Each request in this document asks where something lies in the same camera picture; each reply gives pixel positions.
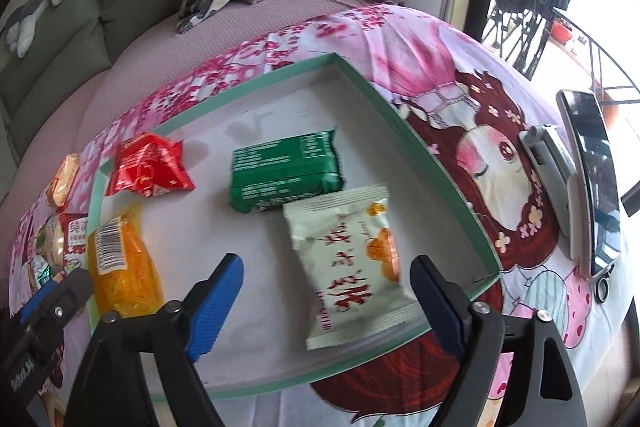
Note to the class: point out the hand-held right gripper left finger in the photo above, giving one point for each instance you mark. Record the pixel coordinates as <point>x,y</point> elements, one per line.
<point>216,307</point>

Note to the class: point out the small yellow snack packet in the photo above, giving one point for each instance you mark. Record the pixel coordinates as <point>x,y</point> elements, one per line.
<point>62,182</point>

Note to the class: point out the white snack packet orange print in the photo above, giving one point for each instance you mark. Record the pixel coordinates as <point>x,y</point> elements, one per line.
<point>340,257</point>

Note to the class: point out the pink printed blanket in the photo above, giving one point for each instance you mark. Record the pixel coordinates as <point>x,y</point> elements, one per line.
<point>450,57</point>

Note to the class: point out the crumpled red snack packet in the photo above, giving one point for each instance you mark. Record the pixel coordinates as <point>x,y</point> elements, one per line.
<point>145,167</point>

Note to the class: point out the clear packet with round pastry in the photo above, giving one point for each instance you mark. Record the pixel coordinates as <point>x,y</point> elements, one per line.
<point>47,247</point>

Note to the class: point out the green snack packet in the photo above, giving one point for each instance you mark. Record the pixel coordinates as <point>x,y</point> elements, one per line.
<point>285,172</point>

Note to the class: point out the shallow green-edged cardboard box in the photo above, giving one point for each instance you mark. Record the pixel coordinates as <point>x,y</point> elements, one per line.
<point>250,132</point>

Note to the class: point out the red flower pot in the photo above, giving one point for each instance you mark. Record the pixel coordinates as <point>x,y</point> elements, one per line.
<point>562,32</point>

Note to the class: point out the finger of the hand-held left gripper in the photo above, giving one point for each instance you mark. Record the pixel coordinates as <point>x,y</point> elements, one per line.
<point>45,302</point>

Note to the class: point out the balcony railing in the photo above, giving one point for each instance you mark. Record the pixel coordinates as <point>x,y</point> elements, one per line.
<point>600,52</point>

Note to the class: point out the pink quilted sofa cover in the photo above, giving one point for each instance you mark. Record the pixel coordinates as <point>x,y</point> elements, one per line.
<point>150,72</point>

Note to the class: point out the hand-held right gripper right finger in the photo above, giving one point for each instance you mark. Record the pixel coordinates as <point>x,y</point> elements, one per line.
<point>440,312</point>

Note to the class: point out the smartphone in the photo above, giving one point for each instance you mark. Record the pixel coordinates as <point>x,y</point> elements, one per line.
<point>592,167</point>

